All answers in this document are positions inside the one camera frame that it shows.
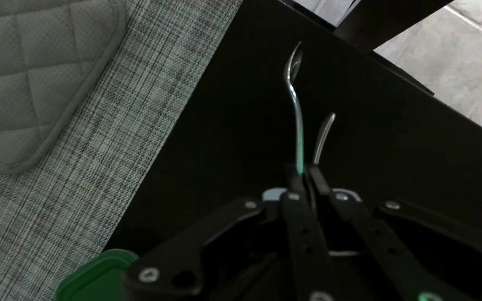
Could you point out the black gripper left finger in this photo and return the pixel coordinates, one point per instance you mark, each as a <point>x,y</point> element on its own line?
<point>301,244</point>

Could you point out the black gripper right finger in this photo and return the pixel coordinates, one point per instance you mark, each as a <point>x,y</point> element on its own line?
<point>374,244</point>

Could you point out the black table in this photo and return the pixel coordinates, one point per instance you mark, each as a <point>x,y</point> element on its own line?
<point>224,139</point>

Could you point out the grey woven placemat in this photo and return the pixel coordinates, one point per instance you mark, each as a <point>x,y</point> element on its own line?
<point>112,139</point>

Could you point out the grey quilted pot holder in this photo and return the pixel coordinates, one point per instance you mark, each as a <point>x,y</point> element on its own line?
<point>33,72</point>

